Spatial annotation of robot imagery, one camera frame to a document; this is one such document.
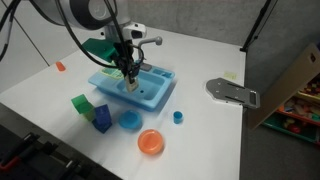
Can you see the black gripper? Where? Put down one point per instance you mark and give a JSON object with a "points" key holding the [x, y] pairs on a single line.
{"points": [[122, 56]]}

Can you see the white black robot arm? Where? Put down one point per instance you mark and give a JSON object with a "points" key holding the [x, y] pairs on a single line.
{"points": [[86, 13]]}

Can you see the yellow-green toy dish rack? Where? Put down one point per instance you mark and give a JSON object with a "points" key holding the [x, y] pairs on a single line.
{"points": [[110, 72]]}

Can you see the light blue toy sink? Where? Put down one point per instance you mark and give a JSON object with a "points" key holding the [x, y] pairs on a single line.
{"points": [[150, 90]]}

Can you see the grey toy faucet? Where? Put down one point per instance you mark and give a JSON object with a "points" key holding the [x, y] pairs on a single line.
{"points": [[151, 41]]}

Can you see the blue toy bowl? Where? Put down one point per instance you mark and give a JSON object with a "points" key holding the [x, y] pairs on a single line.
{"points": [[130, 119]]}

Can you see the dark blue toy box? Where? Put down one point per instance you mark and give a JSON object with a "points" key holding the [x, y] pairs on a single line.
{"points": [[102, 118]]}

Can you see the green toy cube box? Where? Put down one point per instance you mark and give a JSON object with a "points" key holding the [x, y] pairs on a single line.
{"points": [[81, 104]]}

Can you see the lime green toy block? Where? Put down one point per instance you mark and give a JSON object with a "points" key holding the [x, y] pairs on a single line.
{"points": [[90, 115]]}

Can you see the small blue toy cup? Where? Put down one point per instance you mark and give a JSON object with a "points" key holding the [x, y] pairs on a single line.
{"points": [[178, 117]]}

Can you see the orange toy plate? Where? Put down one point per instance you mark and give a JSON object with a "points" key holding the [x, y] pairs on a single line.
{"points": [[150, 141]]}

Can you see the small orange toy cup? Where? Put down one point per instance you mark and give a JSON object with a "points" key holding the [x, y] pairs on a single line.
{"points": [[60, 66]]}

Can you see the yellow sticky note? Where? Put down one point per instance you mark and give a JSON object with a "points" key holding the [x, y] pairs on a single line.
{"points": [[230, 75]]}

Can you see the grey metal mounting plate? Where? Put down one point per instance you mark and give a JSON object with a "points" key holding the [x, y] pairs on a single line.
{"points": [[230, 91]]}

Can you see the black clamp equipment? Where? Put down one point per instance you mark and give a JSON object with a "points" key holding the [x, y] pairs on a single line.
{"points": [[36, 156]]}

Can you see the black stand pole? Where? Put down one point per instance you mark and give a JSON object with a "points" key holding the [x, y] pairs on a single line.
{"points": [[255, 25]]}

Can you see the wooden toy storage shelf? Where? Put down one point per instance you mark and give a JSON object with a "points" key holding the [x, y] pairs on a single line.
{"points": [[293, 100]]}

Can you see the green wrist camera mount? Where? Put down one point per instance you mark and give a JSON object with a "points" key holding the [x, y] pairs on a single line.
{"points": [[99, 49]]}

